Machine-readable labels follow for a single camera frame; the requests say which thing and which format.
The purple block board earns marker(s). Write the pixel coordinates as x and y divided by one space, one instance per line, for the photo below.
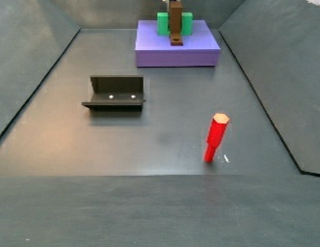
199 51

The red hexagonal peg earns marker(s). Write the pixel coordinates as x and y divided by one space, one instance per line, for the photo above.
215 134

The green block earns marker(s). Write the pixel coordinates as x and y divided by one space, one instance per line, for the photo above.
186 31

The brown upright block with hole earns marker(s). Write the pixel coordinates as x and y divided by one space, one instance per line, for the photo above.
175 22

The black angled bracket holder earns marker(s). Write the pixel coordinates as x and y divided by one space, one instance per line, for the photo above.
115 91

